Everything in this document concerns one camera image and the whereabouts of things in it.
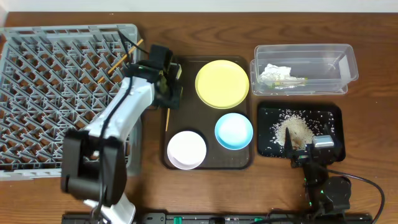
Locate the grey dish rack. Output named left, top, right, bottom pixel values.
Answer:
left=1, top=24, right=141, bottom=181

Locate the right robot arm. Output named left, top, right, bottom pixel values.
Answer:
left=284, top=125, right=351, bottom=220

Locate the clear plastic bin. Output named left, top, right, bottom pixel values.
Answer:
left=251, top=44, right=359, bottom=96

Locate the white napkin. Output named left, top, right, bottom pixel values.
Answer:
left=259, top=63, right=299, bottom=81

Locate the brown serving tray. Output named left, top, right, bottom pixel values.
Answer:
left=160, top=55, right=254, bottom=170

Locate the black waste tray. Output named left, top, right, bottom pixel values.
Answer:
left=257, top=101, right=345, bottom=158

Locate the light blue bowl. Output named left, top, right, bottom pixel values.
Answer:
left=215, top=113, right=254, bottom=151

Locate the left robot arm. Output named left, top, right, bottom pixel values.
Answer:
left=60, top=62, right=182, bottom=223

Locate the yellow green snack wrapper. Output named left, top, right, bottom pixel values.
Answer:
left=269, top=78, right=307, bottom=90

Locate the yellow plate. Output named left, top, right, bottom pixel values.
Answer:
left=195, top=60, right=249, bottom=110

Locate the pile of white rice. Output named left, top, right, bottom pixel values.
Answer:
left=267, top=108, right=336, bottom=152

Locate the pink bowl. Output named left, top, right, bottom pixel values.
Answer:
left=167, top=131, right=207, bottom=170

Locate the wooden chopstick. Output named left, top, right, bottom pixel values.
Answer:
left=97, top=39, right=144, bottom=83
left=165, top=108, right=170, bottom=132

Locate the black rail front edge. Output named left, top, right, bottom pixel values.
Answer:
left=62, top=211, right=374, bottom=224

